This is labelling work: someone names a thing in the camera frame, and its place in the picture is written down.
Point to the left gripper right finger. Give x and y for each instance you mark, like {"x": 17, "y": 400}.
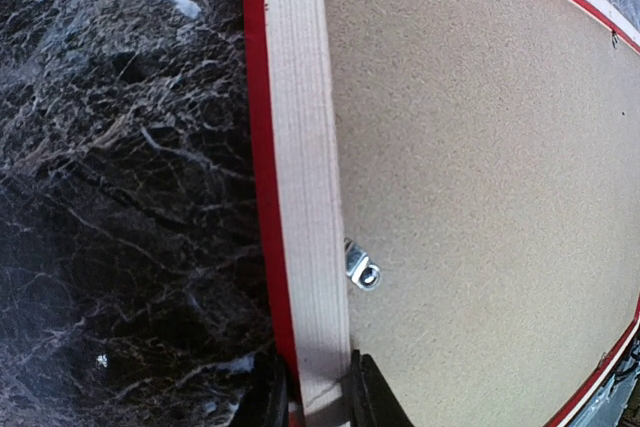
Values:
{"x": 373, "y": 403}

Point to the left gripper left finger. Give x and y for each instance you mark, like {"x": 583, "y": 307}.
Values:
{"x": 266, "y": 402}

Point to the red wooden picture frame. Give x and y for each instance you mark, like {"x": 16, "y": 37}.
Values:
{"x": 311, "y": 264}

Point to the brown cardboard backing board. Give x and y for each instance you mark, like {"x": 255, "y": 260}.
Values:
{"x": 489, "y": 165}

